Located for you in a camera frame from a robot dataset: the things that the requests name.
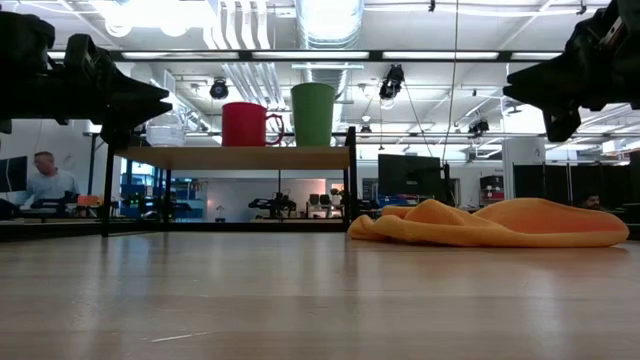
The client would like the thin hanging cable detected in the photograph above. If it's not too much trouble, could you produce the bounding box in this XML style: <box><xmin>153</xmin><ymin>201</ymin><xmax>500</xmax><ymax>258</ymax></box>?
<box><xmin>441</xmin><ymin>0</ymin><xmax>460</xmax><ymax>164</ymax></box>

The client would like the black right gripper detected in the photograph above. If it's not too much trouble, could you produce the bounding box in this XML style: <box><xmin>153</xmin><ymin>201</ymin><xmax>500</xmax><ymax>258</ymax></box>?
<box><xmin>502</xmin><ymin>0</ymin><xmax>640</xmax><ymax>144</ymax></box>

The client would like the red mug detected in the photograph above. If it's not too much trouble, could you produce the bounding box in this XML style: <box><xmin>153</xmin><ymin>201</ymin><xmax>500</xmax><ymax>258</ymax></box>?
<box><xmin>221</xmin><ymin>101</ymin><xmax>286</xmax><ymax>148</ymax></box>

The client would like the small clear plastic cup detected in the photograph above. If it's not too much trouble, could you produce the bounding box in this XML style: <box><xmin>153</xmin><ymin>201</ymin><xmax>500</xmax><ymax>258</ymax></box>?
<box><xmin>144</xmin><ymin>110</ymin><xmax>188</xmax><ymax>148</ymax></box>

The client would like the black computer monitor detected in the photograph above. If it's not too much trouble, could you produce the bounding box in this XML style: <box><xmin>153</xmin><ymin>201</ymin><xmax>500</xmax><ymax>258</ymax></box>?
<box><xmin>0</xmin><ymin>155</ymin><xmax>29</xmax><ymax>194</ymax></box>
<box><xmin>377</xmin><ymin>153</ymin><xmax>445</xmax><ymax>199</ymax></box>

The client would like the black room partition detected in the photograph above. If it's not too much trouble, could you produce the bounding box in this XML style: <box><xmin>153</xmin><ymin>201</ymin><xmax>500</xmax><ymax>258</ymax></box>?
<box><xmin>513</xmin><ymin>162</ymin><xmax>632</xmax><ymax>207</ymax></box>

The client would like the black table edge rail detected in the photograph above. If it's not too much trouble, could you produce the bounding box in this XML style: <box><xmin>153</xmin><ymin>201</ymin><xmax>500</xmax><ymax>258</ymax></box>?
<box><xmin>0</xmin><ymin>218</ymin><xmax>351</xmax><ymax>242</ymax></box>

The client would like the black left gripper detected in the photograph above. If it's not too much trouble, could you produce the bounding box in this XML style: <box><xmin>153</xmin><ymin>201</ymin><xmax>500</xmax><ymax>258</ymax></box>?
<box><xmin>0</xmin><ymin>12</ymin><xmax>174</xmax><ymax>148</ymax></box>

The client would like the orange cloth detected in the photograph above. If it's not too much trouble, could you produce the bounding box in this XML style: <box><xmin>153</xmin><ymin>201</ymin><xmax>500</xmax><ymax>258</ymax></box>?
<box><xmin>347</xmin><ymin>197</ymin><xmax>631</xmax><ymax>248</ymax></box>

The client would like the wooden black-framed shelf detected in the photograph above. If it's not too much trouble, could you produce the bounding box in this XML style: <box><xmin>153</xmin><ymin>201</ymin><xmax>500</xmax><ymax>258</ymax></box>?
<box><xmin>101</xmin><ymin>125</ymin><xmax>359</xmax><ymax>238</ymax></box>

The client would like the red box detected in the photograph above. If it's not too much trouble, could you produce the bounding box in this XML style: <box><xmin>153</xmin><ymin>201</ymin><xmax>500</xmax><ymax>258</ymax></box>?
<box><xmin>479</xmin><ymin>174</ymin><xmax>506</xmax><ymax>205</ymax></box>

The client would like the green plastic cup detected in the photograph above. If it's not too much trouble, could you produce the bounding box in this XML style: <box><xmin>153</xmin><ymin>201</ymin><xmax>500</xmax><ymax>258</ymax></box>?
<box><xmin>290</xmin><ymin>81</ymin><xmax>337</xmax><ymax>147</ymax></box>

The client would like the black overhead frame bar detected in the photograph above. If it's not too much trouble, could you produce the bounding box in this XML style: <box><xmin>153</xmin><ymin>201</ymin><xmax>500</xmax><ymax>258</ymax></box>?
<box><xmin>47</xmin><ymin>48</ymin><xmax>564</xmax><ymax>63</ymax></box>

